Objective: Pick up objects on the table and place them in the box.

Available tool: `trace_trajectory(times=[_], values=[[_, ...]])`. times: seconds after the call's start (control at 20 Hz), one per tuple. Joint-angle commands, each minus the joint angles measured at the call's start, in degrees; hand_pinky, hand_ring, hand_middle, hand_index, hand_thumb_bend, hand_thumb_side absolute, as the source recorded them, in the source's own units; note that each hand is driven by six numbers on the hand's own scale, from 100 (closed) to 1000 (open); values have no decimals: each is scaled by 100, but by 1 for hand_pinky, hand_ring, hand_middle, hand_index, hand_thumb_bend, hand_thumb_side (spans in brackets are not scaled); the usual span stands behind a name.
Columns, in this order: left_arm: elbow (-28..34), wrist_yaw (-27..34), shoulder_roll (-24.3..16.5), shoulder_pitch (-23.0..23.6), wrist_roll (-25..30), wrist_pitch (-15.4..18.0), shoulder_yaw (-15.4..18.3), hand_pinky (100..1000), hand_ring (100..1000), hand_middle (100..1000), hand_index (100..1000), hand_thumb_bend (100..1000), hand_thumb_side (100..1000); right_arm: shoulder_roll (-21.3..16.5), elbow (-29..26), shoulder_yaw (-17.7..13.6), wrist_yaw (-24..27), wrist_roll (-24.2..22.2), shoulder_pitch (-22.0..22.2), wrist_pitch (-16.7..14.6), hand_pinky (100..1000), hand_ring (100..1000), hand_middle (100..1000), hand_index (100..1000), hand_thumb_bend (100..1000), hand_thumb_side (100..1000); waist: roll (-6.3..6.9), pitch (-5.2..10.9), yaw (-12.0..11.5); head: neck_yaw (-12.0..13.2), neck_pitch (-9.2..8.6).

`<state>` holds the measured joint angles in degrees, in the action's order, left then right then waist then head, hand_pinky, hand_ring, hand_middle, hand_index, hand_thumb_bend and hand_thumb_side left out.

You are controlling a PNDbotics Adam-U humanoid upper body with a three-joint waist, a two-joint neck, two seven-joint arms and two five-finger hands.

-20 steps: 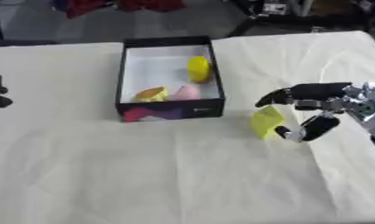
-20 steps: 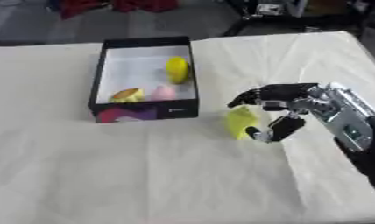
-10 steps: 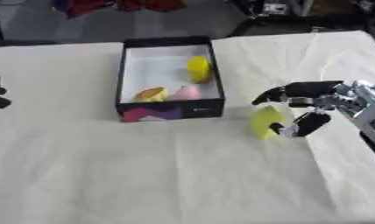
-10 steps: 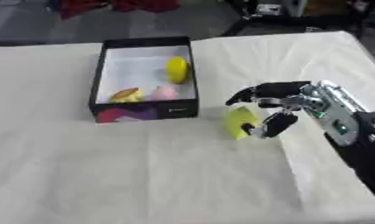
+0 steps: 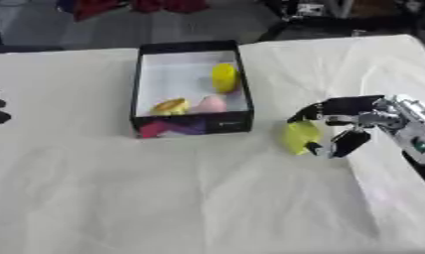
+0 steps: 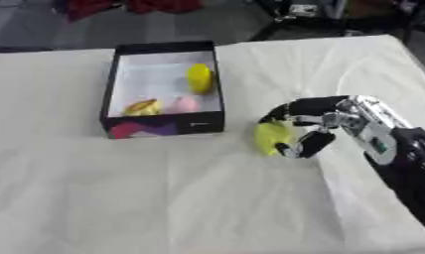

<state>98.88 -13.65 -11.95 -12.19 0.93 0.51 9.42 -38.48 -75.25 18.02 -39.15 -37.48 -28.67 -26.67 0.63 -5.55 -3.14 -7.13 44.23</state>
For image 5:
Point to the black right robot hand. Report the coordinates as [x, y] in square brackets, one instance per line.
[350, 106]

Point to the black equipment frame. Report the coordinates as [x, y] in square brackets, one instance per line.
[337, 16]

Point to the pink toy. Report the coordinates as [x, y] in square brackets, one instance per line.
[209, 104]

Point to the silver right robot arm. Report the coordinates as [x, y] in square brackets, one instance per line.
[416, 129]

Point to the yellow round toy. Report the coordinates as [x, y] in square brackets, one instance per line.
[225, 77]

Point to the red cloth object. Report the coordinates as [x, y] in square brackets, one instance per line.
[103, 7]

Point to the black box with white inside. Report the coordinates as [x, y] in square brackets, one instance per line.
[190, 89]

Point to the yellow-green toy fruit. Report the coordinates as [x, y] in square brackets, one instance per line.
[300, 136]

